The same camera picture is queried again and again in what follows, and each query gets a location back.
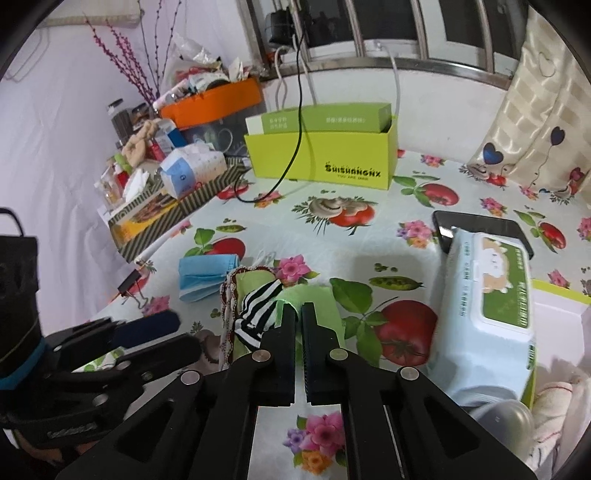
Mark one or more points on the lime green cardboard box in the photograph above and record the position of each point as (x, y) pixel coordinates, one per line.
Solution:
(286, 157)

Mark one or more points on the beige striped towel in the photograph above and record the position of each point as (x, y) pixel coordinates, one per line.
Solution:
(558, 401)

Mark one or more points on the beige plush toy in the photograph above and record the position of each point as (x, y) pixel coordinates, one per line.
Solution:
(138, 143)

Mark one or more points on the black phone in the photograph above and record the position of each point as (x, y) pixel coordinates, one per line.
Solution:
(480, 224)

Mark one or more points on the crumpled plastic bag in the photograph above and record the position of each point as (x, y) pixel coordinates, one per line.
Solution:
(194, 60)

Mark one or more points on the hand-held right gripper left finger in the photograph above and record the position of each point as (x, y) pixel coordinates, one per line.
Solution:
(284, 341)

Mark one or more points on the white tissue paper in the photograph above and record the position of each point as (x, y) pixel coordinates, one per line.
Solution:
(137, 184)

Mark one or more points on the blue face mask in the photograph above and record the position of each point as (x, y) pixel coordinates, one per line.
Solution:
(207, 274)

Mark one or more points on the purple decorative branches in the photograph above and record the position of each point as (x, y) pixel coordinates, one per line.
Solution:
(134, 69)

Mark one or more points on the floral vegetable print tablecloth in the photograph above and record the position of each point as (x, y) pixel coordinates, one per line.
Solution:
(369, 230)

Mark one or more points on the striped cardboard box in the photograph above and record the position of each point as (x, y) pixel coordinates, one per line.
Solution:
(184, 203)

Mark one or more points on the dark glass jar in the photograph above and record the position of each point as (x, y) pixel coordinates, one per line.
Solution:
(121, 120)

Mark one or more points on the black white striped sock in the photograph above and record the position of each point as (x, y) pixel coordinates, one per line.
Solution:
(254, 309)

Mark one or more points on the small white blue box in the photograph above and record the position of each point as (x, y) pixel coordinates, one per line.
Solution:
(168, 138)

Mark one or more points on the wet wipes pack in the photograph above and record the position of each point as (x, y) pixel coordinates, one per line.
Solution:
(471, 332)

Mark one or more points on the metal window frame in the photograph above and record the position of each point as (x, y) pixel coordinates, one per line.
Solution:
(443, 64)

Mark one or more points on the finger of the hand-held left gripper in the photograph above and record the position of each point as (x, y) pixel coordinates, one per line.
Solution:
(147, 330)
(171, 353)

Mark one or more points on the orange lidded clear container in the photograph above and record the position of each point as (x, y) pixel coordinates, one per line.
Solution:
(217, 99)

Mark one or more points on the black power adapter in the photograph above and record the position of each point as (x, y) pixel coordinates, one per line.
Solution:
(279, 27)

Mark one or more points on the black binder clip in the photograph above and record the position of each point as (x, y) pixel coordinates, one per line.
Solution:
(129, 281)

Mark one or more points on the blue white tissue pack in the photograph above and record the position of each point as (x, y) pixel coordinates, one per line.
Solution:
(194, 166)

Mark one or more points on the cream heart print curtain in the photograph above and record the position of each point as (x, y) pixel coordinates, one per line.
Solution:
(540, 115)

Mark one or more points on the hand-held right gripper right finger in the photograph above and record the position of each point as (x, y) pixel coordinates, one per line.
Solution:
(311, 341)

